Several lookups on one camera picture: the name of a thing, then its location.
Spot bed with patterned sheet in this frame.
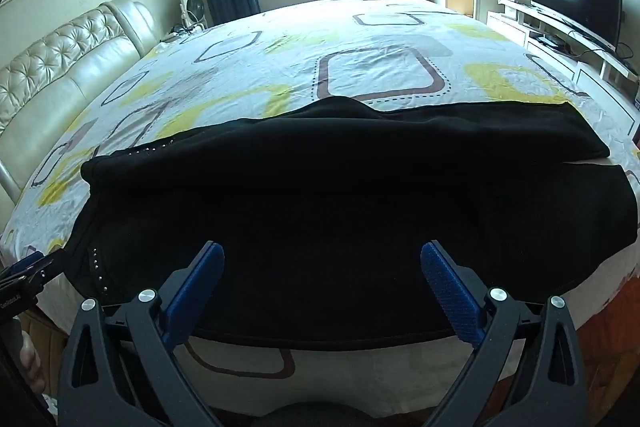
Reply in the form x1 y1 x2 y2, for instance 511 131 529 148
0 0 640 413

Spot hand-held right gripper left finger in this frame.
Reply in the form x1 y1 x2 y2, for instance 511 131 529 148
57 241 226 427

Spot white television stand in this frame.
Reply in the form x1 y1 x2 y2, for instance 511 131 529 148
487 0 640 108

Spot black pants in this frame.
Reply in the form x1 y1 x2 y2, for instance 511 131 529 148
65 97 640 353

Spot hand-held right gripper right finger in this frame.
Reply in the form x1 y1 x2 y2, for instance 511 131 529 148
420 241 590 427

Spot person's left hand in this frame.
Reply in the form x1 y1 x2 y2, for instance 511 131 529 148
20 331 49 395

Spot cream tufted leather headboard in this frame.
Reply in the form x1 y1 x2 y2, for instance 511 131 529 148
0 0 163 208

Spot white box fan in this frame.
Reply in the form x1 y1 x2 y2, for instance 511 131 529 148
179 0 207 32

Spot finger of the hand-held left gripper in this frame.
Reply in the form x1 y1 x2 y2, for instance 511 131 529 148
0 251 67 295

